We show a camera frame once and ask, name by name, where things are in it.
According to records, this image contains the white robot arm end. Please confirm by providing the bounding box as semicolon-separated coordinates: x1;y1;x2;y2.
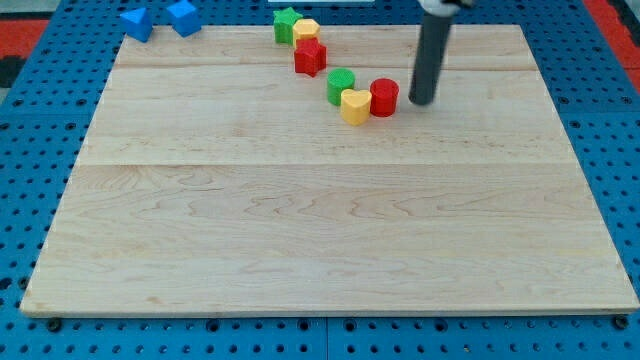
417;0;475;17

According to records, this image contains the green star block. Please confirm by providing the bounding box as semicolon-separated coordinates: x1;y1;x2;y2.
273;7;303;45

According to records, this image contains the red star block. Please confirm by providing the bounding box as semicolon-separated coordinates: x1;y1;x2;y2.
294;38;327;77

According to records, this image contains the blue cube block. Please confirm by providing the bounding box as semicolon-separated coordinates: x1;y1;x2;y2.
166;0;202;37

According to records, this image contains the green cylinder block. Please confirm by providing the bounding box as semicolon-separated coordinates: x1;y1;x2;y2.
326;68;355;106

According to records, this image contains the wooden board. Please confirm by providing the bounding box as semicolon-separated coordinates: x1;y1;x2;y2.
21;25;639;318

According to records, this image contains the yellow heart block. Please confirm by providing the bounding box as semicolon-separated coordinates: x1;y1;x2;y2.
340;89;372;126

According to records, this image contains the yellow hexagon block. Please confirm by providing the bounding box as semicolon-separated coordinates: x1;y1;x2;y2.
292;19;321;47

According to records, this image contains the red cylinder block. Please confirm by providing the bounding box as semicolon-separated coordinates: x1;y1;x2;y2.
369;78;399;117

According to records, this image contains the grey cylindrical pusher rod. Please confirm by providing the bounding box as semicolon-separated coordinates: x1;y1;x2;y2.
408;12;453;106

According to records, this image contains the blue triangle block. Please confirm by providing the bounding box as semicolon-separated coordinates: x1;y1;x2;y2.
119;8;153;43

